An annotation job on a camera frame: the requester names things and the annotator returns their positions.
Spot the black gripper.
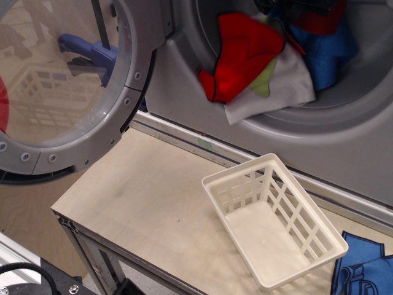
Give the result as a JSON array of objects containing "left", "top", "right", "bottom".
[{"left": 254, "top": 0, "right": 340, "bottom": 23}]

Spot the small red black-edged cloth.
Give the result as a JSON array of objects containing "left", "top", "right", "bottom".
[{"left": 284, "top": 31, "right": 306, "bottom": 56}]

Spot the red cloth with black trim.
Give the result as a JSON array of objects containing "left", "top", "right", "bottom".
[{"left": 198, "top": 12, "right": 285, "bottom": 104}]

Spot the white cloth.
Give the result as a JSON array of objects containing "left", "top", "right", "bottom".
[{"left": 225, "top": 44, "right": 316, "bottom": 125}]

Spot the lime green cloth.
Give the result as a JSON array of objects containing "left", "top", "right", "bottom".
[{"left": 249, "top": 14, "right": 284, "bottom": 98}]

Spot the blue felt cloth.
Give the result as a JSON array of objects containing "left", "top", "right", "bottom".
[{"left": 282, "top": 12, "right": 358, "bottom": 91}]

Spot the grey laundry machine body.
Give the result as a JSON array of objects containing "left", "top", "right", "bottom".
[{"left": 117, "top": 0, "right": 393, "bottom": 208}]

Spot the white plastic laundry basket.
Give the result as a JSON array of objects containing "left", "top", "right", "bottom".
[{"left": 202, "top": 154, "right": 349, "bottom": 291}]

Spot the grey round machine door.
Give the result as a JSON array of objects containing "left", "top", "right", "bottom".
[{"left": 1, "top": 1, "right": 172, "bottom": 186}]

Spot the blue bar clamp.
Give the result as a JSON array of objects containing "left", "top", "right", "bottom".
[{"left": 58, "top": 34, "right": 118, "bottom": 87}]

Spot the blue cloth on table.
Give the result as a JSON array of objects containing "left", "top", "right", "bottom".
[{"left": 330, "top": 231, "right": 392, "bottom": 295}]

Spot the red round object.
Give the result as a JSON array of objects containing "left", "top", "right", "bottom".
[{"left": 0, "top": 78, "right": 10, "bottom": 133}]

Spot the aluminium frame rail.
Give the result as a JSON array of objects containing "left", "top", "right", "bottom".
[{"left": 130, "top": 111, "right": 392, "bottom": 236}]

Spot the black metal base plate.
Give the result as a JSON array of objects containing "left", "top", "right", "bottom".
[{"left": 40, "top": 258, "right": 95, "bottom": 295}]

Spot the black braided cable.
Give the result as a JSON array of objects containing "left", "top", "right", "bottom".
[{"left": 0, "top": 262, "right": 59, "bottom": 295}]

